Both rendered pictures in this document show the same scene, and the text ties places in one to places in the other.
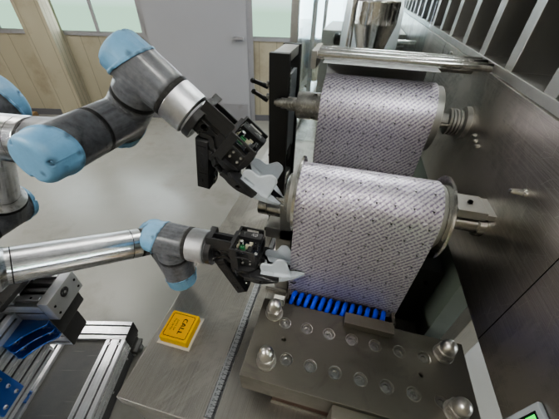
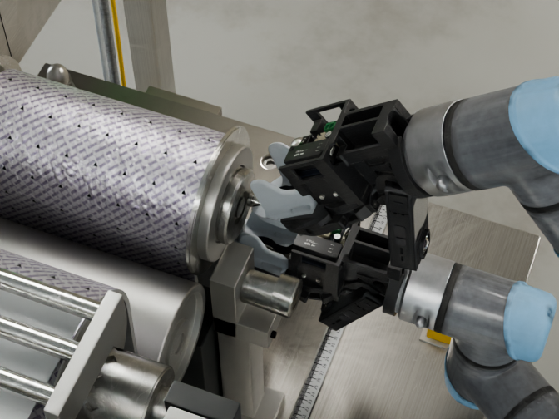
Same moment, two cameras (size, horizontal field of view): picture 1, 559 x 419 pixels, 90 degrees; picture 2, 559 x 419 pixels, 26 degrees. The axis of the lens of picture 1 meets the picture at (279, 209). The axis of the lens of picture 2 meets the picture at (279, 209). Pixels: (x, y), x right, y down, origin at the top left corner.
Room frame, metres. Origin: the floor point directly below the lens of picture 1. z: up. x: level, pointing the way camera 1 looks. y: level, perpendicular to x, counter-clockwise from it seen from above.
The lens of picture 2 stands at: (1.08, 0.12, 2.19)
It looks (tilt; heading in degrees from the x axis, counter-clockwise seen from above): 55 degrees down; 188
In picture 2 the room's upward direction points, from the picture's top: straight up
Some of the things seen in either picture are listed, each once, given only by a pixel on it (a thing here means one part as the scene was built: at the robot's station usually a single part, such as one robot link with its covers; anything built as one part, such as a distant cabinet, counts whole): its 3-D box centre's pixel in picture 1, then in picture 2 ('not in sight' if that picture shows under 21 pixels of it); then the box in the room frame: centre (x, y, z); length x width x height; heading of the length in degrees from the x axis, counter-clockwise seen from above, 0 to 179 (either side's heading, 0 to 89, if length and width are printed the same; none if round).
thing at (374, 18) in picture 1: (377, 12); not in sight; (1.12, -0.30, 1.50); 0.14 x 0.14 x 0.06
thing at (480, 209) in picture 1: (472, 205); not in sight; (0.37, -0.32, 1.28); 0.06 x 0.05 x 0.02; 77
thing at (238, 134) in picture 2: (299, 194); (219, 200); (0.44, -0.04, 1.25); 0.15 x 0.01 x 0.15; 167
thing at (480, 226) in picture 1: (459, 220); not in sight; (0.37, -0.32, 1.25); 0.07 x 0.04 x 0.04; 77
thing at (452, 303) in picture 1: (399, 123); not in sight; (1.41, -0.61, 1.02); 2.24 x 0.04 x 0.24; 167
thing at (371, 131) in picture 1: (354, 202); (56, 322); (0.54, -0.18, 1.16); 0.39 x 0.23 x 0.51; 167
